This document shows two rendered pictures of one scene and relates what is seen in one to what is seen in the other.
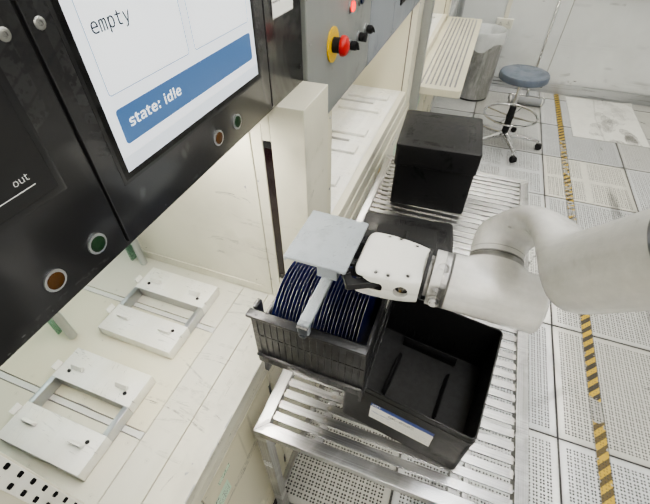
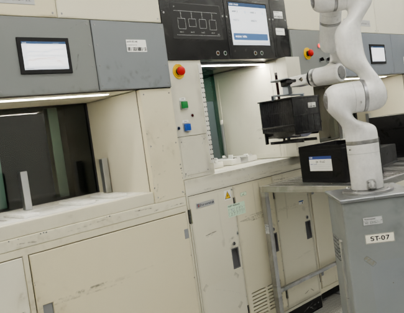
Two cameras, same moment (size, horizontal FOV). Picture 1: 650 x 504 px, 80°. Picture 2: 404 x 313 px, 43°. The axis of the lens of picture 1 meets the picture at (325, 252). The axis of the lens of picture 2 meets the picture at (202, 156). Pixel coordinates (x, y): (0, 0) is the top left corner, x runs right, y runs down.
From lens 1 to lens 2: 2.26 m
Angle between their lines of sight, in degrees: 48
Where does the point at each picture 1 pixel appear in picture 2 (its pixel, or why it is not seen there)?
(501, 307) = (325, 71)
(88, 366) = not seen: hidden behind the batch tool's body
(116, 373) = not seen: hidden behind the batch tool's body
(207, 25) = (255, 27)
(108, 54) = (234, 23)
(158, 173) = (238, 49)
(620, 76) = not seen: outside the picture
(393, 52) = (398, 107)
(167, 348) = (230, 159)
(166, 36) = (245, 25)
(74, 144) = (226, 34)
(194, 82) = (250, 36)
